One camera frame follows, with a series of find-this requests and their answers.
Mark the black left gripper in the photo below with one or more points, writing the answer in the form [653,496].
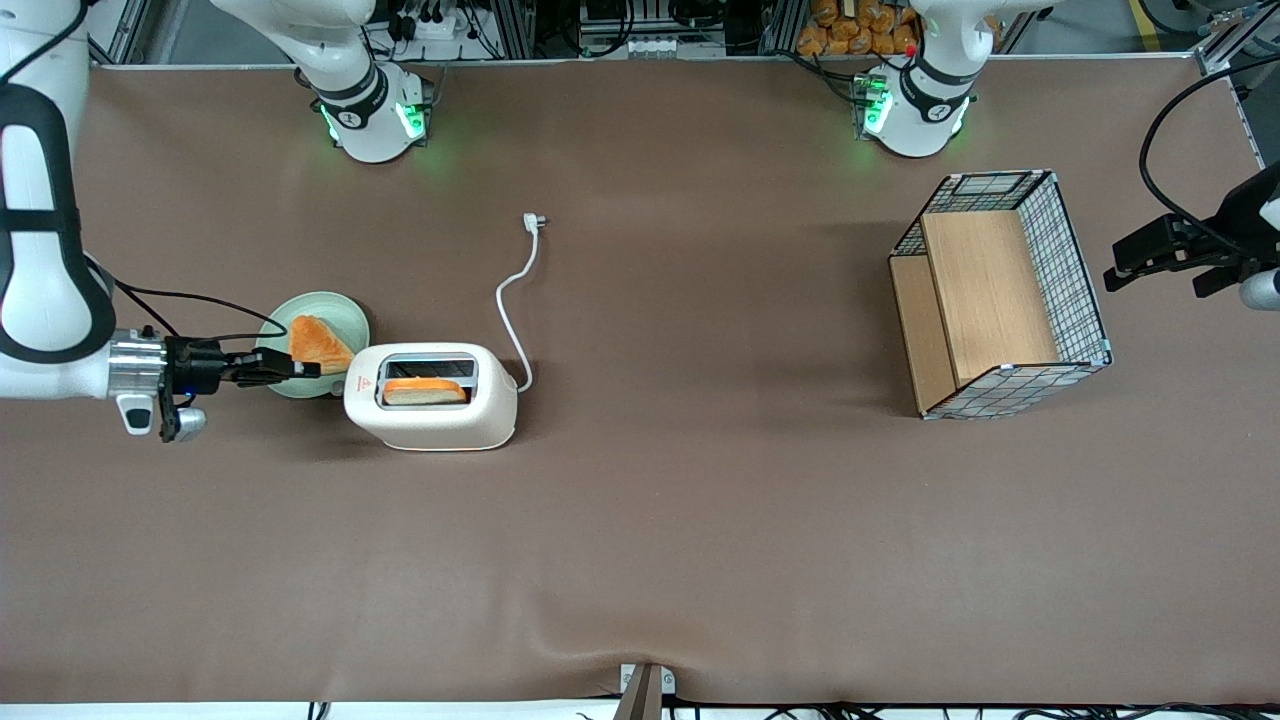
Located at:
[1232,226]

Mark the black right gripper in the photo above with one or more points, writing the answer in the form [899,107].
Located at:
[196,364]

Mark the white two-slot toaster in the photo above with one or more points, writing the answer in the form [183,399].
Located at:
[440,425]

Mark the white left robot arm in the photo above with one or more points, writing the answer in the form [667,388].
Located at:
[925,100]

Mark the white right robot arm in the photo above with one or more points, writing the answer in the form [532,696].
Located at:
[45,250]

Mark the bread slice in toaster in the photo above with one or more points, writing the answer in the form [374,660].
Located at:
[425,392]

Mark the triangular toasted bread slice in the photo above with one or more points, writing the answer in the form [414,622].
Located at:
[318,345]

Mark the pale green round plate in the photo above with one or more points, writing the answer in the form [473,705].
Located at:
[345,320]

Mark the wooden step shelf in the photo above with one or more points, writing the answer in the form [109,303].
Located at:
[985,295]

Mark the white power strip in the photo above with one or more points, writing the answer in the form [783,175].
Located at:
[435,25]

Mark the bag of orange buns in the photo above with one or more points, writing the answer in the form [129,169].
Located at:
[855,28]

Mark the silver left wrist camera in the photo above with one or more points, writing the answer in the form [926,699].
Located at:
[1262,290]

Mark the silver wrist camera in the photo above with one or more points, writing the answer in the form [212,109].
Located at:
[1262,290]
[165,418]

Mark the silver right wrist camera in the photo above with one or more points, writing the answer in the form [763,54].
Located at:
[165,418]

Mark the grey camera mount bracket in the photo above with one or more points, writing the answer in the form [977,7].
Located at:
[645,692]

